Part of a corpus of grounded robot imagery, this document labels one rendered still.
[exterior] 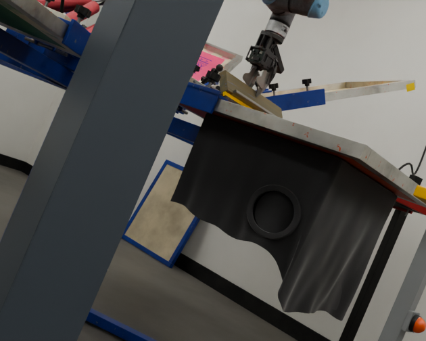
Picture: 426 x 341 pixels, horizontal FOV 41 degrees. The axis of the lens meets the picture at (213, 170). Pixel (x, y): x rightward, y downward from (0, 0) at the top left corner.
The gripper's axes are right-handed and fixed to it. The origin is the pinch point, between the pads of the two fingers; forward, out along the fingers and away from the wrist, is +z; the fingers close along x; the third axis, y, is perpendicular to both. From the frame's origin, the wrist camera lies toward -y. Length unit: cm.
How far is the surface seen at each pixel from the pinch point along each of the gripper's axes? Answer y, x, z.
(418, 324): 14, 83, 44
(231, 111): 29.3, 19.0, 12.7
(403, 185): 0, 61, 13
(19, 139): -181, -412, 78
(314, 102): -59, -15, -15
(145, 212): -186, -207, 82
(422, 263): 14, 79, 31
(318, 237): 16, 52, 35
